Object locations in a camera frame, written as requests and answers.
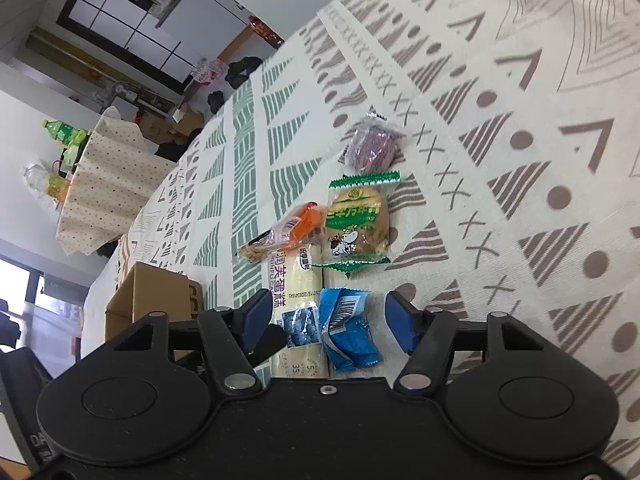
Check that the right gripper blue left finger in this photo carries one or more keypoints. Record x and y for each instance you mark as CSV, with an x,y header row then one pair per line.
x,y
250,321

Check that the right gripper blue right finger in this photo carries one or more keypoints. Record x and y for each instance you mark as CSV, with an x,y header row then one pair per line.
x,y
404,321

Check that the blue snack packet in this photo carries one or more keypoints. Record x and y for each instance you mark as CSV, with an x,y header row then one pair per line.
x,y
344,329

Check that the long white cake pack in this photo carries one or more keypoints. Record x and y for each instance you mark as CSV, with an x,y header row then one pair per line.
x,y
295,284

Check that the green bread packet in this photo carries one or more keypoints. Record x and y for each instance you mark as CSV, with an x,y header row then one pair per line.
x,y
357,222

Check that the brown cardboard box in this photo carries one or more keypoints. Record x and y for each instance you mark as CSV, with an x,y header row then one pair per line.
x,y
147,289

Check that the orange clear snack packet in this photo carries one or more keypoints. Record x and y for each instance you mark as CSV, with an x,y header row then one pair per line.
x,y
299,226

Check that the purple snack packet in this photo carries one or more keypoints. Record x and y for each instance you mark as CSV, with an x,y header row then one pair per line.
x,y
374,145

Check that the polka dot tablecloth table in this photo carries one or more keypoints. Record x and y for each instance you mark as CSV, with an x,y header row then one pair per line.
x,y
115,177

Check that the pile of black shoes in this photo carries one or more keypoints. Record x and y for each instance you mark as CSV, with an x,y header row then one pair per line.
x,y
238,72

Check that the pink water bottle pack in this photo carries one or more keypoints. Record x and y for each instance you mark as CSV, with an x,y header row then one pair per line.
x,y
208,70

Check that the yellow liquid plastic bottle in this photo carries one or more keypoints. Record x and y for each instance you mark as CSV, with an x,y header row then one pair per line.
x,y
43,182

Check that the patterned bed blanket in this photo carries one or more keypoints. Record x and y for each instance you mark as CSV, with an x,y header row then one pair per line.
x,y
519,171

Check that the green soda bottle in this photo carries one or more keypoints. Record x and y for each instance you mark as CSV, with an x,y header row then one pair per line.
x,y
64,134

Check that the red brown bottle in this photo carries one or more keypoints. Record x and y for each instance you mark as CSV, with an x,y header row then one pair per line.
x,y
261,29

